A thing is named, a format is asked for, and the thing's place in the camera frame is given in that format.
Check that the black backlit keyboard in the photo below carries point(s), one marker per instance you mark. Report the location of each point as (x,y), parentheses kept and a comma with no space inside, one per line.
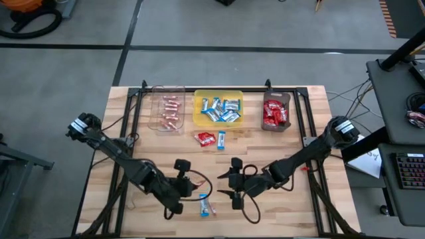
(411,172)

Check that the black stand foot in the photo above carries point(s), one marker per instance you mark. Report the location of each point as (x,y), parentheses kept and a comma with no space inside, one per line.
(225,2)

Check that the pink patterned bundle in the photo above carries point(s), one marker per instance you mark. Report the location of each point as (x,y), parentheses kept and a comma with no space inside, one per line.
(416,117)

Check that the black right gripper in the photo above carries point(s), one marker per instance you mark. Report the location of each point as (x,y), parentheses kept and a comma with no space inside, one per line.
(245,182)

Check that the red candy bag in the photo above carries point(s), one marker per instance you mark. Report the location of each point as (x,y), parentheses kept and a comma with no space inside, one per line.
(204,138)
(269,122)
(267,112)
(274,104)
(284,114)
(276,113)
(278,121)

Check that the black desk support beam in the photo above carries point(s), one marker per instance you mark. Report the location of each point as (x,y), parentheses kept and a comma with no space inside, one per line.
(368,144)

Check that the clear plastic bin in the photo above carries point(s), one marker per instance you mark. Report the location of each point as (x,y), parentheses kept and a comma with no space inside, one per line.
(156,114)

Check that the red clip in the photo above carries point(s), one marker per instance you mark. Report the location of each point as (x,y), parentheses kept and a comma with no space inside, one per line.
(305,168)

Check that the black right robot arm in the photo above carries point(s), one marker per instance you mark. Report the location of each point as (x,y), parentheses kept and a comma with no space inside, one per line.
(312,149)

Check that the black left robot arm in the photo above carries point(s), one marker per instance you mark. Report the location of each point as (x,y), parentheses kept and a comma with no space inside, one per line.
(116,151)

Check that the yellow plastic bin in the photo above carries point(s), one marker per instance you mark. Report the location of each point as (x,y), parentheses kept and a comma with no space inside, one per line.
(199,119)

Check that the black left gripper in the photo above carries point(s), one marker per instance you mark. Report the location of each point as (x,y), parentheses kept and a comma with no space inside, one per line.
(181,187)

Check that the black stand pole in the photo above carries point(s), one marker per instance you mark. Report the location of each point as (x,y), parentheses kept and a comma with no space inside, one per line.
(401,49)

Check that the grey metal cart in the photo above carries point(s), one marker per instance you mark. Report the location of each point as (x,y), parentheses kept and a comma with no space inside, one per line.
(26,158)

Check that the grey desk panel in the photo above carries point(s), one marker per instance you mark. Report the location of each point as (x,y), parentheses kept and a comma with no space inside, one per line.
(388,186)
(391,86)

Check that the dark mat orange fringe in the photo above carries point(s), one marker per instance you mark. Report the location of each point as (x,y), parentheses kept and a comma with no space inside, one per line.
(408,16)

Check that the tan wooden stick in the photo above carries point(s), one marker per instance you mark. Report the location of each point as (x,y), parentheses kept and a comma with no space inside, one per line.
(318,6)

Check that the orange vacuum cleaner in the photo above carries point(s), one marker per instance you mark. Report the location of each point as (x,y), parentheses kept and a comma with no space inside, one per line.
(20,5)

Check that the black caster wheel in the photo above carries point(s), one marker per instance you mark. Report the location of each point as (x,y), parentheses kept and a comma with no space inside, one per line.
(384,210)

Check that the white paper sheet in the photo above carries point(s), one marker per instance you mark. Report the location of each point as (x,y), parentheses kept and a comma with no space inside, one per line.
(368,162)

